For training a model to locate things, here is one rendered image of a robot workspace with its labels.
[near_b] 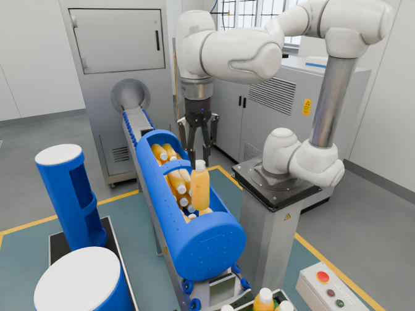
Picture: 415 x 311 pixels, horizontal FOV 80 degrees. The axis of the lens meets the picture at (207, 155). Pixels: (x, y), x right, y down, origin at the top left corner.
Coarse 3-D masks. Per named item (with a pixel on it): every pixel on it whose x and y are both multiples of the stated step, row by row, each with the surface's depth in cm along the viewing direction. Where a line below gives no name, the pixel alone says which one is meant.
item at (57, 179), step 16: (80, 160) 168; (48, 176) 159; (64, 176) 161; (80, 176) 193; (48, 192) 169; (64, 192) 166; (80, 192) 200; (64, 208) 172; (80, 208) 177; (96, 208) 206; (64, 224) 181; (80, 224) 182; (96, 224) 218; (80, 240) 189; (96, 240) 212
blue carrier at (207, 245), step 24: (144, 144) 143; (144, 168) 131; (168, 168) 115; (192, 168) 119; (168, 192) 103; (168, 216) 95; (216, 216) 87; (168, 240) 91; (192, 240) 82; (216, 240) 87; (240, 240) 92; (192, 264) 88; (216, 264) 93
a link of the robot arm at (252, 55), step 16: (288, 16) 82; (304, 16) 84; (224, 32) 53; (240, 32) 51; (256, 32) 49; (272, 32) 61; (288, 32) 84; (208, 48) 54; (224, 48) 51; (240, 48) 49; (256, 48) 47; (272, 48) 48; (208, 64) 56; (224, 64) 52; (240, 64) 50; (256, 64) 48; (272, 64) 50; (224, 80) 58; (240, 80) 53; (256, 80) 51
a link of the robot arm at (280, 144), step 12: (276, 132) 123; (288, 132) 122; (264, 144) 130; (276, 144) 121; (288, 144) 119; (300, 144) 121; (264, 156) 130; (276, 156) 122; (288, 156) 118; (264, 168) 133; (276, 168) 127
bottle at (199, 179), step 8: (192, 176) 82; (200, 176) 81; (208, 176) 83; (192, 184) 83; (200, 184) 82; (208, 184) 84; (192, 192) 85; (200, 192) 83; (208, 192) 86; (192, 200) 87; (200, 200) 85; (208, 200) 87; (200, 208) 87
